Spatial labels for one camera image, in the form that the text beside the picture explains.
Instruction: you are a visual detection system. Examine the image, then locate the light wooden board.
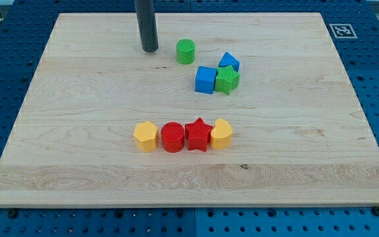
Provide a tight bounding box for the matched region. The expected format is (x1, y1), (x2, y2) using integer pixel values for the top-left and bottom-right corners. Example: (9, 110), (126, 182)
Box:
(0, 13), (379, 208)

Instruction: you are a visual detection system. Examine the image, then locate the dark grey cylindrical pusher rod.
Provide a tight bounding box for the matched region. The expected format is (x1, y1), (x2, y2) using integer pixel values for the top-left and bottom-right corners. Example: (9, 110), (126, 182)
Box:
(134, 0), (159, 53)

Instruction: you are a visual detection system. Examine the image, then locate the red star block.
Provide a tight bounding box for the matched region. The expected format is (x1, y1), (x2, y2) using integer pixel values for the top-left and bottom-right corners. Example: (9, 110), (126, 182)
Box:
(184, 117), (213, 152)

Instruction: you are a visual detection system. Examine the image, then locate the green star block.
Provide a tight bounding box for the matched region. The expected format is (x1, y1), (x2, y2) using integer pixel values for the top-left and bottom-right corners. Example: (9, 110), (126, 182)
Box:
(215, 65), (240, 95)

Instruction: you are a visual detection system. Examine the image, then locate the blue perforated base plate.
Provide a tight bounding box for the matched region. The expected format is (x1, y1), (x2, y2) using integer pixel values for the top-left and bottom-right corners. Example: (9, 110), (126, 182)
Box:
(0, 1), (379, 236)

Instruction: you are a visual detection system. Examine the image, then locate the white fiducial marker tag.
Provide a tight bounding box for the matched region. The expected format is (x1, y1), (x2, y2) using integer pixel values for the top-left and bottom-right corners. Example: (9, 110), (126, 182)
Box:
(329, 23), (357, 39)

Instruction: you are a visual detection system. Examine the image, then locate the red cylinder block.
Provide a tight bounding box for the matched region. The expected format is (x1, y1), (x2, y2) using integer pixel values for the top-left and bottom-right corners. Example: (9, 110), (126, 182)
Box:
(161, 122), (184, 153)

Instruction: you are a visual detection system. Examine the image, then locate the yellow crescent block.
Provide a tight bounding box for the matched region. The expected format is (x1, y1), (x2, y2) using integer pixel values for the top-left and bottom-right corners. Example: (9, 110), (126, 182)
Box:
(210, 118), (233, 149)

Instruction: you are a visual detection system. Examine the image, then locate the yellow hexagon block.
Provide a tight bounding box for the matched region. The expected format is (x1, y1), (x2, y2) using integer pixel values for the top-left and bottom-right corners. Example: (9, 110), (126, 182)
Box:
(133, 121), (159, 152)

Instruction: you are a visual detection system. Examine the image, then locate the blue cube block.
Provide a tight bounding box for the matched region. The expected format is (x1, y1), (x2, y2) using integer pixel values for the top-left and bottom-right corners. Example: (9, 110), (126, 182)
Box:
(195, 66), (216, 94)

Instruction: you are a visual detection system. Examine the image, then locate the blue triangular prism block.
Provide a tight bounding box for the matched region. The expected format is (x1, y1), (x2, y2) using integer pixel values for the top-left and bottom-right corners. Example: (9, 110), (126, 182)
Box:
(218, 52), (240, 72)

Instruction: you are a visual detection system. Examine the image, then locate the green cylinder block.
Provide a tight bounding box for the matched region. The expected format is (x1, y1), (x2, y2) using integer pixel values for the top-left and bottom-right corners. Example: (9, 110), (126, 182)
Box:
(176, 39), (195, 65)

